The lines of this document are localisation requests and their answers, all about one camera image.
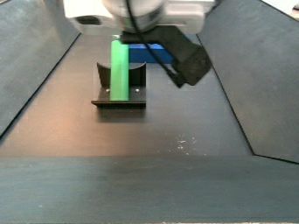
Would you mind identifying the blue shape-sorter base block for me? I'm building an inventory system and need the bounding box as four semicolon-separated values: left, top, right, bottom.
128;44;174;64

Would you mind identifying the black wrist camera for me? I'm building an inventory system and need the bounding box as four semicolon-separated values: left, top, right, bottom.
120;25;211;88

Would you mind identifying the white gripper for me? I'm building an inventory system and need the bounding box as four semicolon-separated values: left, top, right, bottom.
63;0;216;35

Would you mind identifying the black camera cable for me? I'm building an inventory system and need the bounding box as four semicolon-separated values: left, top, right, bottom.
124;0;187;88

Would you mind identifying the green cylinder peg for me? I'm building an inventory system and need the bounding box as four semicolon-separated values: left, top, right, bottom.
110;39;128;101

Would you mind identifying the black curved cradle fixture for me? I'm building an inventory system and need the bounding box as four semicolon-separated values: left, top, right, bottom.
91;63;146;108

